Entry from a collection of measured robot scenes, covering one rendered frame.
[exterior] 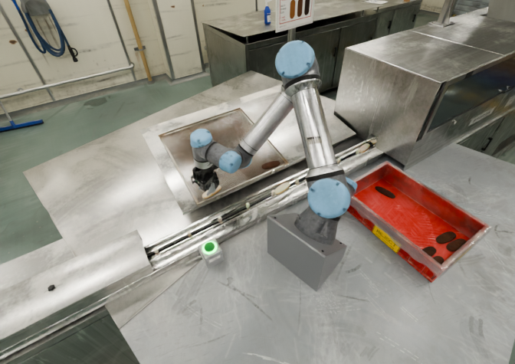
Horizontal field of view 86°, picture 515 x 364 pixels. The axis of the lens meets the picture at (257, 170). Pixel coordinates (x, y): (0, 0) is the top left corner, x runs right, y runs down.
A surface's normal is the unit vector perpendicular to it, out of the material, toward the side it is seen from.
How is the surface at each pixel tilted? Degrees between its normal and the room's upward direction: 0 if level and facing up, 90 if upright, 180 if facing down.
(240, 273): 0
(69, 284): 0
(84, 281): 0
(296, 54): 44
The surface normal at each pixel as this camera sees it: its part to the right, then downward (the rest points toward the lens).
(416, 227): -0.04, -0.74
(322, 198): -0.32, 0.14
